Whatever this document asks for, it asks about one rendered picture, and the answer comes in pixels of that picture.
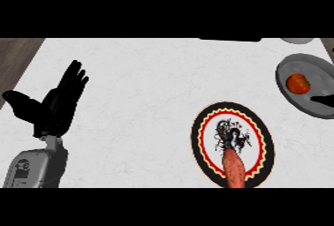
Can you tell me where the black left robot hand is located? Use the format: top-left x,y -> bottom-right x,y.
1,59 -> 90,139

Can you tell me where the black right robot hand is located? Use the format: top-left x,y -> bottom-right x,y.
308,94 -> 334,109

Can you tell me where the grey round object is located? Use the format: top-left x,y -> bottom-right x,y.
279,37 -> 316,45

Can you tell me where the red tomato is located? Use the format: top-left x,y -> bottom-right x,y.
283,73 -> 311,95

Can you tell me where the black red patterned pan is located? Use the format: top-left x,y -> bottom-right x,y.
190,101 -> 276,189

